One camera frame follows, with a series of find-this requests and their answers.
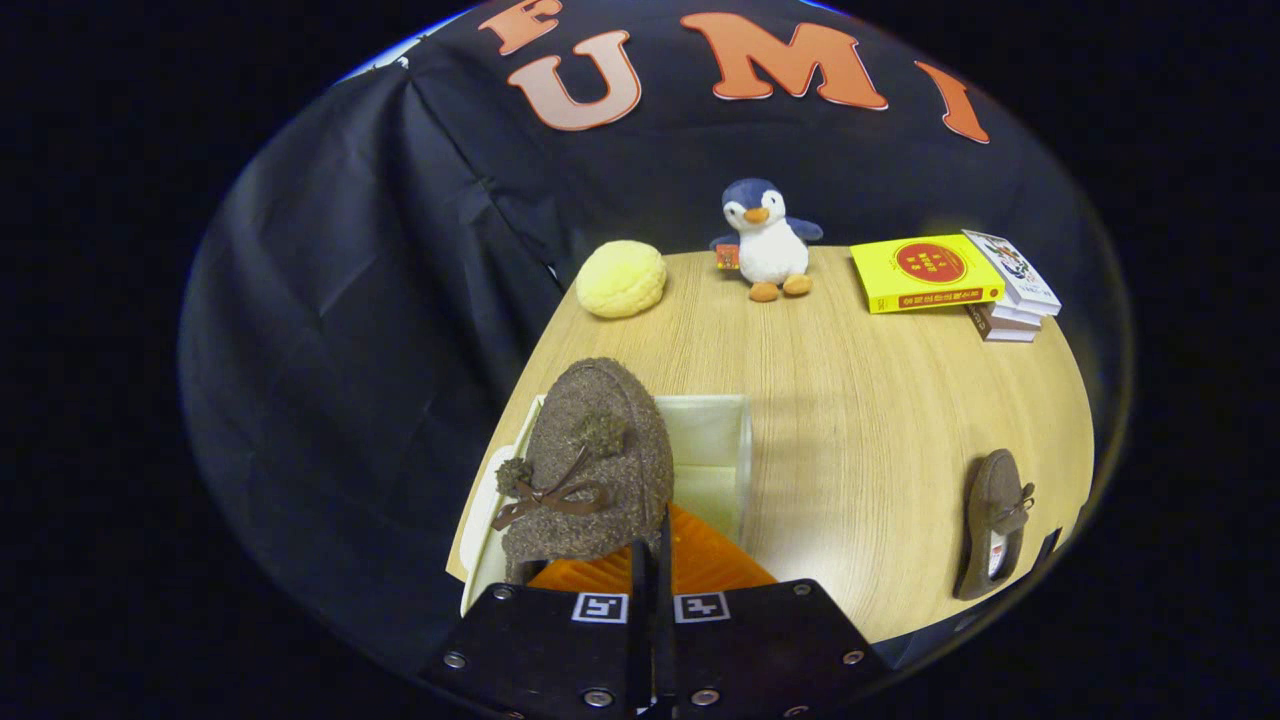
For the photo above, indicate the brown fuzzy shoe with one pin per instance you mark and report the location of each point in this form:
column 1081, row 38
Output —
column 985, row 500
column 600, row 470

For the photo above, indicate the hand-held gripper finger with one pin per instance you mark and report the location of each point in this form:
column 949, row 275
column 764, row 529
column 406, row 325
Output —
column 666, row 640
column 642, row 640

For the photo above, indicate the yellow book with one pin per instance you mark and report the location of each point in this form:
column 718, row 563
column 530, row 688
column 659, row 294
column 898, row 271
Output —
column 925, row 270

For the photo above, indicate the penguin plush toy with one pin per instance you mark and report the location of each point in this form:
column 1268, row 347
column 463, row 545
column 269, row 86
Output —
column 770, row 250

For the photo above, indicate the dark furniture piece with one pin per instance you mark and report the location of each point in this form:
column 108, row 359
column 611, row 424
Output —
column 1045, row 548

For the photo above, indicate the plain white book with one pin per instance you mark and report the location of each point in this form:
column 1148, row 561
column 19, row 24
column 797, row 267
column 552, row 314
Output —
column 1018, row 316

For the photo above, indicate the brown-spined book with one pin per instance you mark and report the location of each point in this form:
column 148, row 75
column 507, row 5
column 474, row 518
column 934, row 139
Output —
column 1005, row 333

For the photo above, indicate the cream fabric storage box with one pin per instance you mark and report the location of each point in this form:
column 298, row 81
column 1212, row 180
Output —
column 715, row 440

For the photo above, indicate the white illustrated book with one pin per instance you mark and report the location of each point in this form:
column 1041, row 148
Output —
column 1010, row 265

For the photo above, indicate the yellow round plush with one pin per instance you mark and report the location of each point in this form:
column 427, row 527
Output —
column 620, row 280

